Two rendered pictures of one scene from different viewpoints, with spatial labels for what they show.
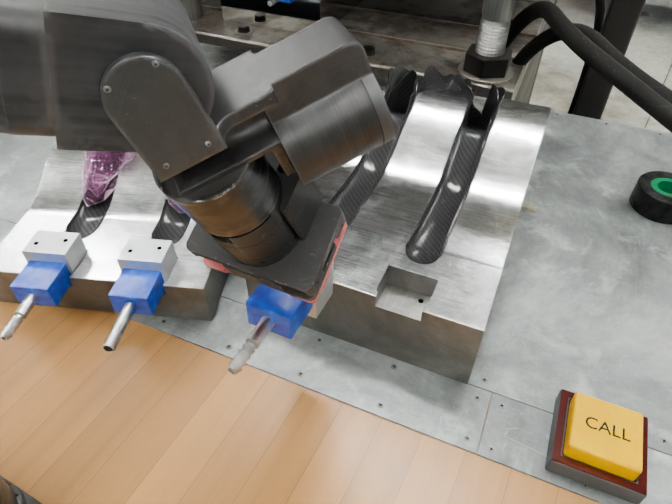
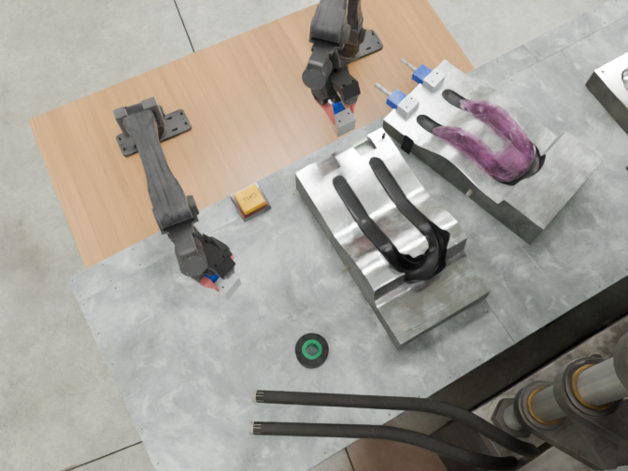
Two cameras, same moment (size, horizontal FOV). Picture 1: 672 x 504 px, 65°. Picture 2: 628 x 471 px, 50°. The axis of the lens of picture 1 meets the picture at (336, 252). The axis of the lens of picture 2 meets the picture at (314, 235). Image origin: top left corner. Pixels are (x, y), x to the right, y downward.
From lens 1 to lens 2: 1.56 m
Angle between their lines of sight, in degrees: 61
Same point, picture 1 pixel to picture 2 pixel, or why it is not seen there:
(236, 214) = not seen: hidden behind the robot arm
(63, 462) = (355, 72)
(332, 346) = not seen: hidden behind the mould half
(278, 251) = not seen: hidden behind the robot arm
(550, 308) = (301, 242)
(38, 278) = (421, 72)
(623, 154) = (357, 386)
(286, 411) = (328, 133)
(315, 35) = (319, 59)
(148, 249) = (407, 104)
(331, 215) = (321, 97)
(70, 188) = (476, 95)
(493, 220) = (337, 222)
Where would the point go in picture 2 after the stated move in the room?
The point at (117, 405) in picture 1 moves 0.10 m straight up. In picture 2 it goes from (365, 91) to (368, 70)
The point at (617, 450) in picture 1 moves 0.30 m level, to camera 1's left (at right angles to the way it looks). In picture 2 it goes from (243, 193) to (311, 112)
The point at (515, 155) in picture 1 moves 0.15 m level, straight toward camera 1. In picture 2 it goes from (359, 251) to (325, 202)
